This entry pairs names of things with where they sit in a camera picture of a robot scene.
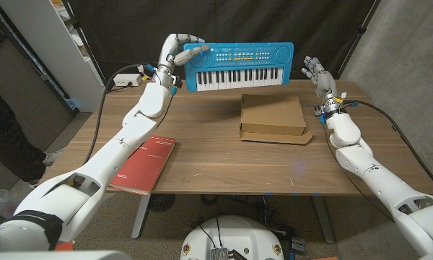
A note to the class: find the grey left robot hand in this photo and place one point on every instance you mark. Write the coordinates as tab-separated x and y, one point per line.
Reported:
167	54

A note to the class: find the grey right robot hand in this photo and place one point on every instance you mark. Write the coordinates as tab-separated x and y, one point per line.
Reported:
324	85

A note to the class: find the blue toy piano keyboard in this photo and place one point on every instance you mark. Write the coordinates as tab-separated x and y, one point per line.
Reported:
238	66

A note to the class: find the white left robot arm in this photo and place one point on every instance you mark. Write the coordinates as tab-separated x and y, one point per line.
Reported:
104	166

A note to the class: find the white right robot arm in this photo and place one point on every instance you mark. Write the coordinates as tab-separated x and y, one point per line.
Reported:
379	177

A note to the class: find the white power socket box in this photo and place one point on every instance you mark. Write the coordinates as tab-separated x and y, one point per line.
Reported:
127	79

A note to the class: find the flat cardboard box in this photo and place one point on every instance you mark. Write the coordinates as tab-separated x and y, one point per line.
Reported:
272	113

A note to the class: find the red notebook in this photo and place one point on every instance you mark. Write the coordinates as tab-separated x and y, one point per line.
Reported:
144	168

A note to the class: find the black backdrop curtain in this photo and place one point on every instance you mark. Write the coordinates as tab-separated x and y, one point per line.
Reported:
238	21

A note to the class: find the white cabinet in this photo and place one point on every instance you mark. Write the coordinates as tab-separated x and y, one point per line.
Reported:
54	47

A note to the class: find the grey table leg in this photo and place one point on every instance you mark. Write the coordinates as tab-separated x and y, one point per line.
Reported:
140	216
323	220

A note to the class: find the black round fan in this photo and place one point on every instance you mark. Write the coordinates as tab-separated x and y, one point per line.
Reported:
161	202

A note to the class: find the white sneaker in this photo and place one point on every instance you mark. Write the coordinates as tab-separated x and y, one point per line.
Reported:
52	157

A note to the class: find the white robot torso base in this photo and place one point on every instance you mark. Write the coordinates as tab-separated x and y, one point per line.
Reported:
234	234

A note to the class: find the person in black trousers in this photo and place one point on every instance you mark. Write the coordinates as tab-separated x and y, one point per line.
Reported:
3	144

